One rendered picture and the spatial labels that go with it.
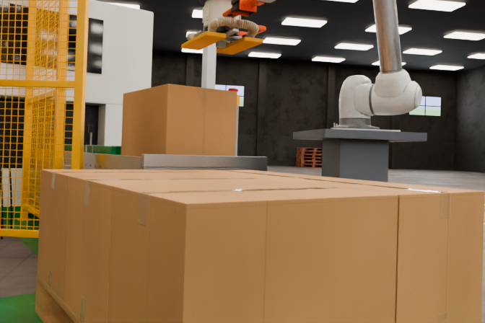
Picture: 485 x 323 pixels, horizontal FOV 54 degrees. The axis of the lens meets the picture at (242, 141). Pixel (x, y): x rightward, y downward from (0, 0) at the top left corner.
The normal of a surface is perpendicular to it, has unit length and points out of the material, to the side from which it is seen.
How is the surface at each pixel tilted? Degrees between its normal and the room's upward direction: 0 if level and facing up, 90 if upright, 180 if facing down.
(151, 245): 90
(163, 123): 90
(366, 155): 90
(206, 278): 90
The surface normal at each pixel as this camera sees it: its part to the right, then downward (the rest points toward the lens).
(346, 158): 0.18, -0.01
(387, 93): -0.57, 0.26
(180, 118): 0.56, 0.00
